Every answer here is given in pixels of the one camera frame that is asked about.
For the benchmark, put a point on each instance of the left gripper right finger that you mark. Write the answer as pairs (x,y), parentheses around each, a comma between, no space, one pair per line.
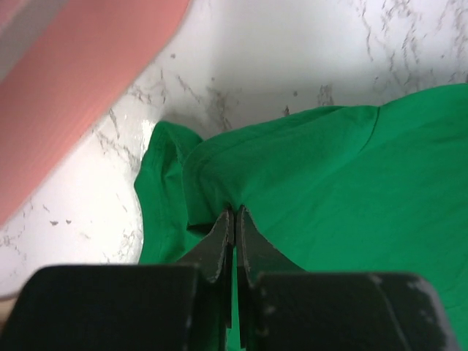
(284,307)

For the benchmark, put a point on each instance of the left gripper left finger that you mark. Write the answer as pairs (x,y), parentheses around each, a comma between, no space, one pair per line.
(184,305)

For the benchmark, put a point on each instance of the green t shirt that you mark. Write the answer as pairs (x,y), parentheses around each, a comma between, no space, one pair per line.
(335,188)

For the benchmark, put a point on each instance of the pink tiered shelf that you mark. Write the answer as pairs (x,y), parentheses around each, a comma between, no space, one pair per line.
(68,162)

